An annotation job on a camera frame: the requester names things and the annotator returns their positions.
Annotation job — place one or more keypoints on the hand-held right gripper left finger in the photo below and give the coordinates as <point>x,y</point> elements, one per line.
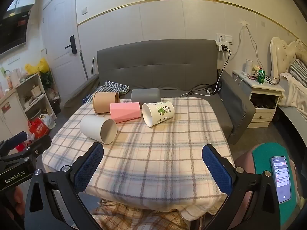
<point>88,169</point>

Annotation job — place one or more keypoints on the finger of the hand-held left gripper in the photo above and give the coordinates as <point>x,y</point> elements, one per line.
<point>14,139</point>
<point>36,146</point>

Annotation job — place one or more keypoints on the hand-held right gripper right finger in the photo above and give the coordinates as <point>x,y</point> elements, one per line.
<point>217,170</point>

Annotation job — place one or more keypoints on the plain white cup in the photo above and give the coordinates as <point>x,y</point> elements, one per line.
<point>92,127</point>

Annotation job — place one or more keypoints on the brown paper cup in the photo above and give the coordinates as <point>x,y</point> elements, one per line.
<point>105,103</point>

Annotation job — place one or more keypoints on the white leaf print paper cup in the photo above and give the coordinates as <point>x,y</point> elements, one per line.
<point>157,115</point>

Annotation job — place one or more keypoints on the grey cup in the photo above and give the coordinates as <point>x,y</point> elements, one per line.
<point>145,95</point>

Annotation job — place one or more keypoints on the person's left hand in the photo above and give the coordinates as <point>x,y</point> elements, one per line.
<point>14,203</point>

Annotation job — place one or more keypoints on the red bag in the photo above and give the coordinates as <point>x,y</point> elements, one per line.
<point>38,128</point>

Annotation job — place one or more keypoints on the white plastic bag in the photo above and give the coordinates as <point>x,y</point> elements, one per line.
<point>49,121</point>

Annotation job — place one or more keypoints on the teal cushion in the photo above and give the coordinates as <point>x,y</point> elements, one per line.
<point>262,158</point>

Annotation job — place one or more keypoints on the white open shelf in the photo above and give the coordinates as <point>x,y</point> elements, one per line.
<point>22,88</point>

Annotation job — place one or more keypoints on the white kettle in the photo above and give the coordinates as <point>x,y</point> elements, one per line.
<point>15,77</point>

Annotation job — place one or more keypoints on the plaid tablecloth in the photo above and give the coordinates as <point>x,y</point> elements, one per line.
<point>156,153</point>

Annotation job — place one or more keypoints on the smartphone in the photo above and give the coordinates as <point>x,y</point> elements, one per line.
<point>281,179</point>

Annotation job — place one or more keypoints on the pink rectangular block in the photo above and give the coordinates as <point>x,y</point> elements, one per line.
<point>124,112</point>

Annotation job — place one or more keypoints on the beige plaid cloth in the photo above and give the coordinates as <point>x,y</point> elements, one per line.
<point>134,218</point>

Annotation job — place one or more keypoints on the green plant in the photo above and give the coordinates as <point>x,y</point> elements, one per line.
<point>47,80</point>

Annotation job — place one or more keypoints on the blue packet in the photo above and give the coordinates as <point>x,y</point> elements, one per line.
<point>86,99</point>

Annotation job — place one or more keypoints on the white nightstand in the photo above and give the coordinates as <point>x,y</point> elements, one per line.
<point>263,117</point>

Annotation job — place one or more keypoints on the yellow plastic bag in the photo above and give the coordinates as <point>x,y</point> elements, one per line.
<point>39,66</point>

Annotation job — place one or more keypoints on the green checked cloth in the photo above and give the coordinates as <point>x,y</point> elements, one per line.
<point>112,86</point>

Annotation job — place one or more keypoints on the thin metal stick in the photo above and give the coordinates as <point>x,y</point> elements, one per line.
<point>92,66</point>

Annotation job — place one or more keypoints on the green soda can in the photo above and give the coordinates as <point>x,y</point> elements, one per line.
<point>261,77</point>

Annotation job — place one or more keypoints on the black range hood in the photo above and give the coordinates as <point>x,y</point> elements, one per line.
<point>13,33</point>

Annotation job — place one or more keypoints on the white tumbler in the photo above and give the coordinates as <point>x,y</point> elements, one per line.
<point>249,67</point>

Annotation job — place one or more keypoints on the white blanket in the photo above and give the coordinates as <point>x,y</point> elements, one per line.
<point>293,93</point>

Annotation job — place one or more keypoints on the grey sofa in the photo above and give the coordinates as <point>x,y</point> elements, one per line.
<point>168,64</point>

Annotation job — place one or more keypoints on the white door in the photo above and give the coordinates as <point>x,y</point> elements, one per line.
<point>60,28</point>

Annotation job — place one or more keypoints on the black charger plug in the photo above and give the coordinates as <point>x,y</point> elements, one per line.
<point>223,48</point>

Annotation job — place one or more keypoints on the checked pillow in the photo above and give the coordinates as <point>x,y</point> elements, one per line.
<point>299,71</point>

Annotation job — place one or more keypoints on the cream padded headboard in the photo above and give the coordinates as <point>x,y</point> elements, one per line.
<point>280,52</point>

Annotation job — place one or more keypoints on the white wall socket panel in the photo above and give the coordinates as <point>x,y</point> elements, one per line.
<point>225,38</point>

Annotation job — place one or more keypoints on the white wall switch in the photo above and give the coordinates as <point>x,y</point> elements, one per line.
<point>84,10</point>

